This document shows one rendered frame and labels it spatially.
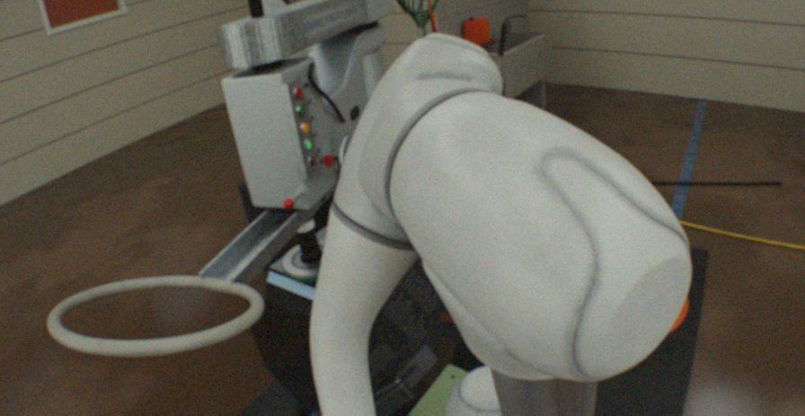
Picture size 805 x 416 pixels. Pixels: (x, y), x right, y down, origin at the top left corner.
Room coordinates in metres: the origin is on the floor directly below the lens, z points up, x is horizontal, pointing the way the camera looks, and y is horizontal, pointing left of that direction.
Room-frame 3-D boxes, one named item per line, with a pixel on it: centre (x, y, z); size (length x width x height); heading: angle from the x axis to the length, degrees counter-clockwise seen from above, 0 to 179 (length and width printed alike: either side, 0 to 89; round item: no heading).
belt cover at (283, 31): (1.73, 0.21, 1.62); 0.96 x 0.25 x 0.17; 159
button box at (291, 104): (1.30, 0.26, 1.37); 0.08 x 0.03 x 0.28; 159
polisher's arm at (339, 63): (1.77, 0.18, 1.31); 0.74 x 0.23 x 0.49; 159
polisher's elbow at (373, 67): (2.02, 0.10, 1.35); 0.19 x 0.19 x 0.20
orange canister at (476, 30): (5.04, -1.02, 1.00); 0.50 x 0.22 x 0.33; 141
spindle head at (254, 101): (1.48, 0.31, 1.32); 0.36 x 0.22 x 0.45; 159
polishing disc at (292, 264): (1.40, 0.34, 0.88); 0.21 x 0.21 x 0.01
